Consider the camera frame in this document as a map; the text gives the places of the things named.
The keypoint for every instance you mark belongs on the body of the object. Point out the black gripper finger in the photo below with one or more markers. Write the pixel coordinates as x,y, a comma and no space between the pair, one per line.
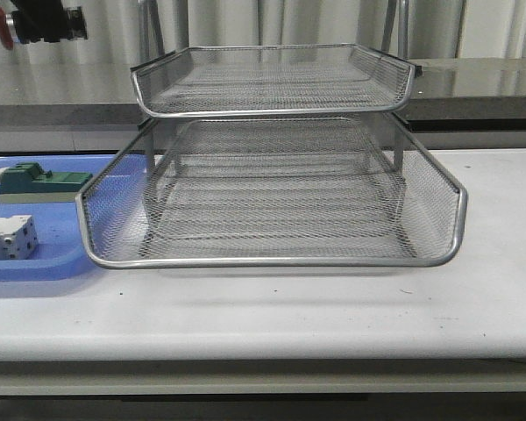
36,20

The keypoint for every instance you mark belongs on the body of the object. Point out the red emergency stop button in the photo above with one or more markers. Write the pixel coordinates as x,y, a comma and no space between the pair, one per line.
8,37

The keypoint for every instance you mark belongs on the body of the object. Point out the silver mesh tray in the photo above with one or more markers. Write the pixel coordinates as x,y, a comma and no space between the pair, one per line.
276,208
233,81
116,229

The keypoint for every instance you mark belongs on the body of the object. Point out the white circuit breaker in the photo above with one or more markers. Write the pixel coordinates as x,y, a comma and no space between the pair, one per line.
18,237

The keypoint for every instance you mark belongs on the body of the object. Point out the blue plastic tray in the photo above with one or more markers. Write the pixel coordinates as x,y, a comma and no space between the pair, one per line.
59,255

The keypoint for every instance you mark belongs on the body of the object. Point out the grey back counter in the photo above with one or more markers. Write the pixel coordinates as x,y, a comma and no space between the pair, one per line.
58,108

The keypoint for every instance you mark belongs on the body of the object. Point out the green and beige switch module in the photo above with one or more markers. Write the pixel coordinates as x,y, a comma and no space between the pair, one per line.
28,182

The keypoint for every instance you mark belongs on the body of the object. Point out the silver metal rack frame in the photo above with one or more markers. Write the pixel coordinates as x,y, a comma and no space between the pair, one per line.
276,155

